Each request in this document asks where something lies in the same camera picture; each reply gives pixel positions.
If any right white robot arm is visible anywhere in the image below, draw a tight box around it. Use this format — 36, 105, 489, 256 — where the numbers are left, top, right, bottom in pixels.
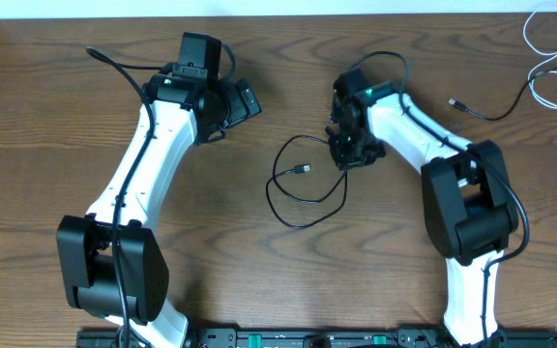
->
329, 68, 519, 347

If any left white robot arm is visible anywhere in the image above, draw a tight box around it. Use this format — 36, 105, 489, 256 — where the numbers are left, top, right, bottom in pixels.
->
56, 32, 261, 347

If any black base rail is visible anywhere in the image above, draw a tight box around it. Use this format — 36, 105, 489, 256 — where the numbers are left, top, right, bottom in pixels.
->
74, 328, 557, 348

